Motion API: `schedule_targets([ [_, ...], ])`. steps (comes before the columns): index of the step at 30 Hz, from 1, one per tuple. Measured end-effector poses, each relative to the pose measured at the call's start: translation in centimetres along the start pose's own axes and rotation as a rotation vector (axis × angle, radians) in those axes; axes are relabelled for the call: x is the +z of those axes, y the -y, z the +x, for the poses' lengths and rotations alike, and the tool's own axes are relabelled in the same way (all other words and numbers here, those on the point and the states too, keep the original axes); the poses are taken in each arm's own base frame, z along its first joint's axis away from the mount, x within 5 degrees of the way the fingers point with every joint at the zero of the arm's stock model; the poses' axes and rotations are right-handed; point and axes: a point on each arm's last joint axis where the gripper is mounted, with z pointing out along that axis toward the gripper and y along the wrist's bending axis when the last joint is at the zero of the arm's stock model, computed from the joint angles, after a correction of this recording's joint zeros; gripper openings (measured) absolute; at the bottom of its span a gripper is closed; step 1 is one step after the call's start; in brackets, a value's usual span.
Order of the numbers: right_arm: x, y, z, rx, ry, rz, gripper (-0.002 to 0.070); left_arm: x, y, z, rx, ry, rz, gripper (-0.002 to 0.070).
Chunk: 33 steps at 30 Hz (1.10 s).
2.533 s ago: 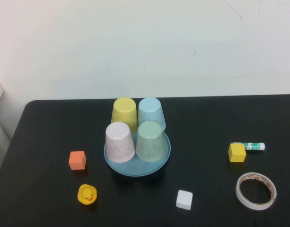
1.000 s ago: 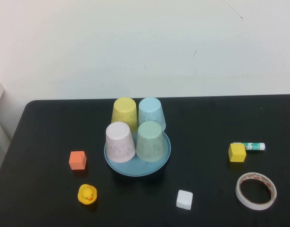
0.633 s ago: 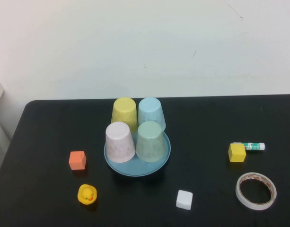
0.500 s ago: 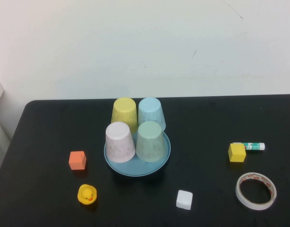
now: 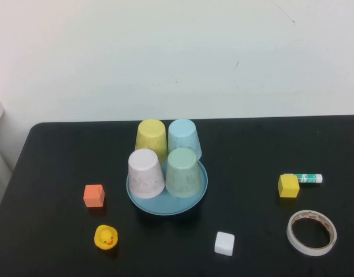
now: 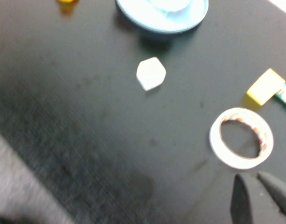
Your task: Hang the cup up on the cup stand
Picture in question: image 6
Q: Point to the white tape roll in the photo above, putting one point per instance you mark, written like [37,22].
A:
[215,144]

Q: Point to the yellow cube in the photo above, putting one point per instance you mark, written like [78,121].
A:
[264,88]

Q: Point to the yellow rubber duck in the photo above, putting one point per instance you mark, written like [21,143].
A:
[65,1]

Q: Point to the blue cup stand with post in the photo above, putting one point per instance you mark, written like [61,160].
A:
[180,23]

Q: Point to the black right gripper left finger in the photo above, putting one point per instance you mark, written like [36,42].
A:
[240,203]

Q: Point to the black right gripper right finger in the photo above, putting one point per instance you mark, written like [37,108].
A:
[280,193]

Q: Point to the white cube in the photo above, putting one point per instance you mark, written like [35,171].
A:
[151,73]

